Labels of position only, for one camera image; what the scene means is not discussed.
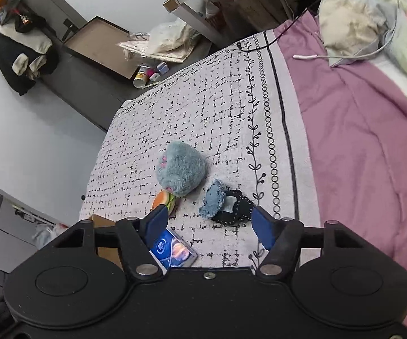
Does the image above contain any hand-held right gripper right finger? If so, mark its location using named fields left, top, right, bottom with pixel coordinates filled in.
left=251, top=205, right=359, bottom=277

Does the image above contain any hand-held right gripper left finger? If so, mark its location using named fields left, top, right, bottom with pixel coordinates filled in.
left=53, top=205, right=170, bottom=280

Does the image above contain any burger plush toy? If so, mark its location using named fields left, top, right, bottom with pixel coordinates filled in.
left=153, top=189, right=176, bottom=217

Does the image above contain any blue tissue packet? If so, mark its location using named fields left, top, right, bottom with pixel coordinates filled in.
left=149, top=228, right=198, bottom=275

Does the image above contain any denim and black lace garment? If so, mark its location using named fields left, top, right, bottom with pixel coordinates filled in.
left=212, top=190, right=255, bottom=225

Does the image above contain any cardboard box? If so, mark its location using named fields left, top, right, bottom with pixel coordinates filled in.
left=88, top=214, right=124, bottom=269

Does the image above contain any blue denim pouch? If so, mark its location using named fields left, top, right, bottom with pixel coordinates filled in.
left=199, top=180, right=230, bottom=220

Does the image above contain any blue-grey plush toy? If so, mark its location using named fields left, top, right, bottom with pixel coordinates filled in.
left=156, top=140, right=209, bottom=196

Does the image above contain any grey plastic bag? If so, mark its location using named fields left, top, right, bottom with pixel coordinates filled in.
left=32, top=221, right=70, bottom=249

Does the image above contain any white black-patterned blanket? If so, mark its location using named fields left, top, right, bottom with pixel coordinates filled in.
left=79, top=30, right=322, bottom=269

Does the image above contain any grey cabinet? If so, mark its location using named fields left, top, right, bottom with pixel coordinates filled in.
left=0, top=180, right=70, bottom=279

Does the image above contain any white yellow canister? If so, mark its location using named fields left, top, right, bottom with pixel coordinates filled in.
left=133, top=64, right=150, bottom=89

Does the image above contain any plastic bag on floor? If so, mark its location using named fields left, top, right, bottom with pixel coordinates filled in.
left=117, top=19, right=200, bottom=64

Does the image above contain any black-framed brown board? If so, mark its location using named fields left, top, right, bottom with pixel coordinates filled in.
left=62, top=16, right=144, bottom=80

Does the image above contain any black and cream jacket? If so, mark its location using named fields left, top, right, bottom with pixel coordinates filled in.
left=0, top=7, right=59, bottom=96

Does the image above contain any white desk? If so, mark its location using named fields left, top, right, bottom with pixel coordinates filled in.
left=163, top=0, right=278, bottom=46

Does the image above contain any black hanging bag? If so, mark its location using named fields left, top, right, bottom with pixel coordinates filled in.
left=14, top=12, right=36, bottom=32

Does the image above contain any white charging cable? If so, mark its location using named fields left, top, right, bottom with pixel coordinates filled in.
left=293, top=0, right=407, bottom=60

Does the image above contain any black cable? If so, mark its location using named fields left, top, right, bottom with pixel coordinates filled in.
left=237, top=7, right=317, bottom=52

